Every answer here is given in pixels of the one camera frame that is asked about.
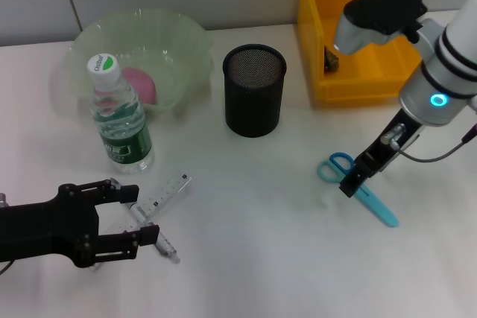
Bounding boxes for yellow plastic bin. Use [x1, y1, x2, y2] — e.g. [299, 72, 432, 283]
[297, 0, 426, 105]

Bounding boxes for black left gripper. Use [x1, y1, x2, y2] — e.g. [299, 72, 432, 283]
[0, 179, 160, 269]

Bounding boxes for pink peach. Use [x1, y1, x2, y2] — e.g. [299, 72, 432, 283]
[121, 67, 157, 106]

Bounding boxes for clear water bottle green label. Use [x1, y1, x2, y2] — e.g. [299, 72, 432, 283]
[87, 52, 155, 174]

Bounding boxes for grey white pen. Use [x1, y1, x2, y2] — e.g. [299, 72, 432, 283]
[110, 177, 182, 264]

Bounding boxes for blue plastic scissors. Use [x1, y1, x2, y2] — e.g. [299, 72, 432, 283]
[317, 152, 399, 229]

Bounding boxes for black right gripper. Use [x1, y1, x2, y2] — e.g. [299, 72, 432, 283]
[338, 111, 426, 199]

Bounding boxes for translucent green fruit bowl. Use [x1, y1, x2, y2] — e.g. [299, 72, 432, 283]
[66, 7, 215, 112]

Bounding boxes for grey right gripper cable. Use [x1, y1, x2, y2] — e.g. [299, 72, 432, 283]
[379, 122, 477, 162]

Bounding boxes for clear plastic ruler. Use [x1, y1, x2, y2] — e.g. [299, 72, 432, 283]
[89, 170, 194, 273]

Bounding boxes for right wrist camera housing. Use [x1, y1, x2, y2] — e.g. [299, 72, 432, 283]
[332, 0, 429, 55]

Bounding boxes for black mesh cup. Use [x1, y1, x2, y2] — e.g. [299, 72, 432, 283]
[222, 43, 288, 139]

